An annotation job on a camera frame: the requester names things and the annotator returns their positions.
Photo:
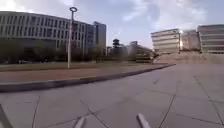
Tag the grass strip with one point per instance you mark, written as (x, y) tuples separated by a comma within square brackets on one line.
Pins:
[(40, 65)]

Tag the tall lamp pole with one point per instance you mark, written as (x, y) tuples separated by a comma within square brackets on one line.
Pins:
[(69, 40)]

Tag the red paved path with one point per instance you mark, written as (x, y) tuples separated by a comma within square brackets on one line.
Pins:
[(60, 74)]

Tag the grey stone kerb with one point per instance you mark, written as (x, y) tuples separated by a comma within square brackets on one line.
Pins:
[(66, 82)]

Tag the wide stone stairs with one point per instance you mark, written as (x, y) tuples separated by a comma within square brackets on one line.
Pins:
[(190, 58)]

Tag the pale terraced building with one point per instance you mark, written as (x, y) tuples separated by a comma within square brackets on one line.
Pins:
[(166, 41)]

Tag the low sloped-roof building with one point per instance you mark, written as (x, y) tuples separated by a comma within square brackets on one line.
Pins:
[(138, 51)]

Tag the grey paved plaza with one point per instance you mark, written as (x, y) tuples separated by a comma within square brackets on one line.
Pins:
[(133, 96)]

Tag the long curved glass building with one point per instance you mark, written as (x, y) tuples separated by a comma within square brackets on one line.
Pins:
[(36, 28)]

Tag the tall dark tree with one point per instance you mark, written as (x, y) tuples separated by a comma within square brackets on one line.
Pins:
[(115, 43)]

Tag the robot's own part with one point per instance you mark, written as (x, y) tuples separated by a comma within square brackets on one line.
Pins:
[(80, 123), (143, 121)]

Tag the tall grey tower building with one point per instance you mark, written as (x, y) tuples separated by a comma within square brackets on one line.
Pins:
[(100, 35)]

